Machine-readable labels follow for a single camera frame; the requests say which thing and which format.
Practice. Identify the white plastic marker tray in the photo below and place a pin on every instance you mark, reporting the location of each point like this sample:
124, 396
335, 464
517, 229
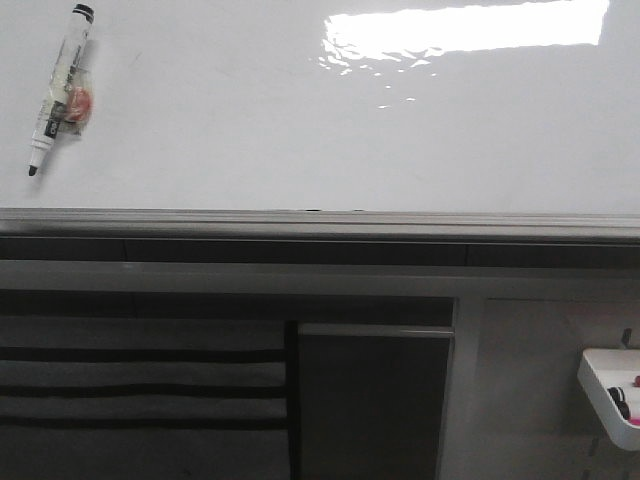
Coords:
600, 369

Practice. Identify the dark grey panel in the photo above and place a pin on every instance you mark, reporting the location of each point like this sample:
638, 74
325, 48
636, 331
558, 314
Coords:
372, 398

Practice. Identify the white whiteboard with aluminium frame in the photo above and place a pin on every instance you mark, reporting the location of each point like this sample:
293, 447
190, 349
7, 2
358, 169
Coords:
390, 119

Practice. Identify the black white whiteboard marker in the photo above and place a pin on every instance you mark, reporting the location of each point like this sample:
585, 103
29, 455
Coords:
55, 105

